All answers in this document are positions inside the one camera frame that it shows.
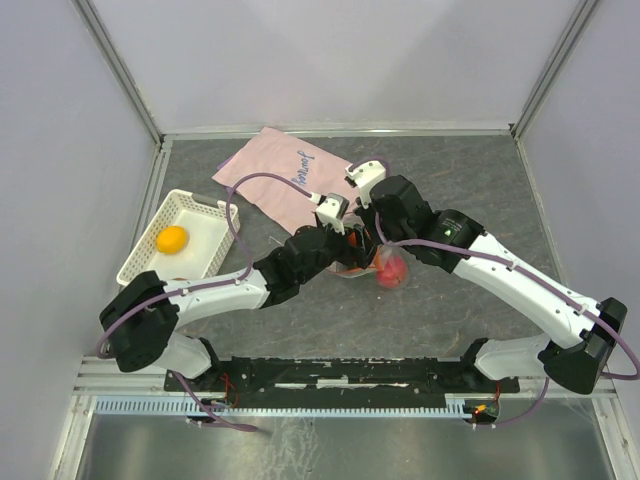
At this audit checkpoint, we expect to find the red apple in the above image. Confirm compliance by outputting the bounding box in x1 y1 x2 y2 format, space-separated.
376 257 408 289

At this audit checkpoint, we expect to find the yellow lemon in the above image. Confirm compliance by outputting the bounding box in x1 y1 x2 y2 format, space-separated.
155 225 189 255

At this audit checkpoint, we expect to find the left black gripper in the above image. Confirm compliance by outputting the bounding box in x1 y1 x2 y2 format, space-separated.
297 219 378 285

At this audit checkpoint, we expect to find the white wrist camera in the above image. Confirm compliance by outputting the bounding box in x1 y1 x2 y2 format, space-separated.
345 159 390 204
310 192 350 235

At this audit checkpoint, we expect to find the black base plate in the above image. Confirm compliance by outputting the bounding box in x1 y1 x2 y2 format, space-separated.
186 357 520 410

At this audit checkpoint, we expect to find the white perforated plastic basket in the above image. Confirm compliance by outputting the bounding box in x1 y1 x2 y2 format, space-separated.
116 189 240 287

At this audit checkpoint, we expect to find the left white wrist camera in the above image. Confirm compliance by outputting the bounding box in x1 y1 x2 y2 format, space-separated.
310 192 350 235

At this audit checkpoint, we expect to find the pink cloth with lettering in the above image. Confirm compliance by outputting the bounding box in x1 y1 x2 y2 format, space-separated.
233 127 357 234

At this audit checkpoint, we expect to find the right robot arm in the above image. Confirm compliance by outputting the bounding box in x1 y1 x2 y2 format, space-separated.
346 168 628 395

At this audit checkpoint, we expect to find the light blue cable duct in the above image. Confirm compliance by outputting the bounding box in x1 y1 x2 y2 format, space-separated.
94 396 471 420

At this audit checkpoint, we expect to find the clear zip top bag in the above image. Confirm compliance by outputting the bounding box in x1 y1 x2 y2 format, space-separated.
327 212 409 289

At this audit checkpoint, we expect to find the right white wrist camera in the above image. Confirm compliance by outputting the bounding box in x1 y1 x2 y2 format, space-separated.
345 159 390 204

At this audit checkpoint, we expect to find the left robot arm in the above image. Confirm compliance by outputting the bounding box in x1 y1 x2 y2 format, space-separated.
98 226 376 390

